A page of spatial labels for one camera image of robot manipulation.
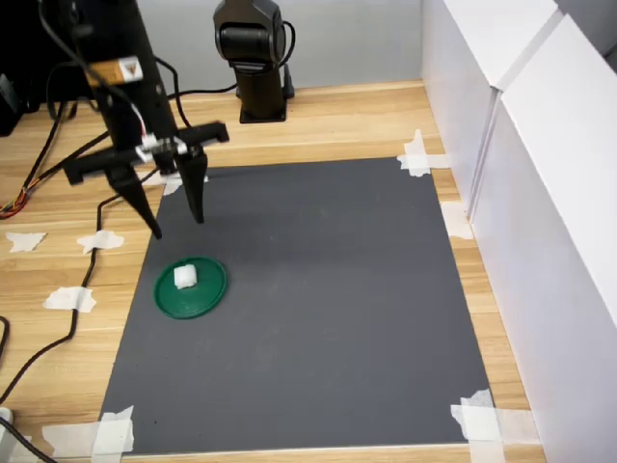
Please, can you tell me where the small white plastic terminal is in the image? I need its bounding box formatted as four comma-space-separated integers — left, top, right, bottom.
173, 263, 200, 291

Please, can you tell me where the round green lid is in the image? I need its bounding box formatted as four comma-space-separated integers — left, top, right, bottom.
153, 256, 228, 320

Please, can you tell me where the white tape piece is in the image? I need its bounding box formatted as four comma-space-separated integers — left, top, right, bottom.
449, 388, 542, 463
76, 230, 125, 256
137, 168, 210, 197
440, 202, 476, 241
396, 128, 452, 178
4, 231, 48, 255
42, 286, 98, 314
40, 404, 137, 459

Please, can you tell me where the black device box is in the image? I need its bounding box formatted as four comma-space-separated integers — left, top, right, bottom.
0, 71, 30, 138

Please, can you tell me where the person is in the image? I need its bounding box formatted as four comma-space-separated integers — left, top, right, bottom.
0, 0, 105, 115

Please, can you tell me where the dark grey mat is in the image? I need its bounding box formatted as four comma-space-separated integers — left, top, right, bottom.
98, 156, 496, 457

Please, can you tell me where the white power adapter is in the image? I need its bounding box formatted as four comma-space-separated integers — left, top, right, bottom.
0, 407, 16, 463

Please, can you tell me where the white partition panel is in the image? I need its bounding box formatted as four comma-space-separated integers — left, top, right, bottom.
469, 14, 617, 463
417, 0, 565, 218

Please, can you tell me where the thin black cable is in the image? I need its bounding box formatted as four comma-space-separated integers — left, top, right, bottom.
0, 315, 12, 364
26, 100, 67, 189
21, 132, 112, 195

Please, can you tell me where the small camera circuit board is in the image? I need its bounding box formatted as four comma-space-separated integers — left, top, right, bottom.
136, 136, 190, 175

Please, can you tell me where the multicoloured wire bundle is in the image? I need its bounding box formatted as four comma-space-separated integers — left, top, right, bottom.
0, 185, 33, 222

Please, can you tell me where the long black camera cable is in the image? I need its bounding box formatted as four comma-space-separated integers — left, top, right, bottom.
0, 190, 121, 404

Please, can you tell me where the thick black cable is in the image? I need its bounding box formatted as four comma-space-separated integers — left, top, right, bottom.
0, 417, 55, 463

